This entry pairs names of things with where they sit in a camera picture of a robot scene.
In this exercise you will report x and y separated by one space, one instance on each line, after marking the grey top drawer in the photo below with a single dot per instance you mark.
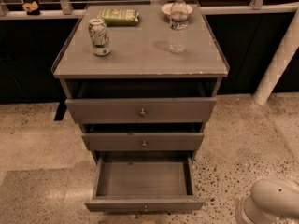
140 110

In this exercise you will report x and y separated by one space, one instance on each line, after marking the clear plastic water bottle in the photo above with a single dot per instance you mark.
179 21

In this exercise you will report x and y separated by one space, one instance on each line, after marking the green snack packet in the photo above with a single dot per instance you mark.
119 16

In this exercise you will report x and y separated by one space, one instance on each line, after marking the grey drawer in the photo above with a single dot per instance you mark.
140 110
154 181
142 141

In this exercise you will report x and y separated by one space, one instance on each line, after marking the grey middle drawer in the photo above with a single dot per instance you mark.
142 141

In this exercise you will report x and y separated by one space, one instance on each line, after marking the white green soda can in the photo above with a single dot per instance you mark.
99 36

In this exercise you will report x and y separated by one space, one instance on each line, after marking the grey wooden drawer cabinet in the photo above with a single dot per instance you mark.
141 65

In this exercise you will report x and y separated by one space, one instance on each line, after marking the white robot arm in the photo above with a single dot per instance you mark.
270 200

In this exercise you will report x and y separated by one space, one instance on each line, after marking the grey bottom drawer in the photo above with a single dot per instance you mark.
154 181

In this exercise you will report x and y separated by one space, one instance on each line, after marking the white bowl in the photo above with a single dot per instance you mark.
166 9

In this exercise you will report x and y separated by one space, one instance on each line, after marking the white diagonal pillar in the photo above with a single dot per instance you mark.
283 55

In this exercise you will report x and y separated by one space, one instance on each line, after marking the small yellow object on ledge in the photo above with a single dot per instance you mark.
31 8

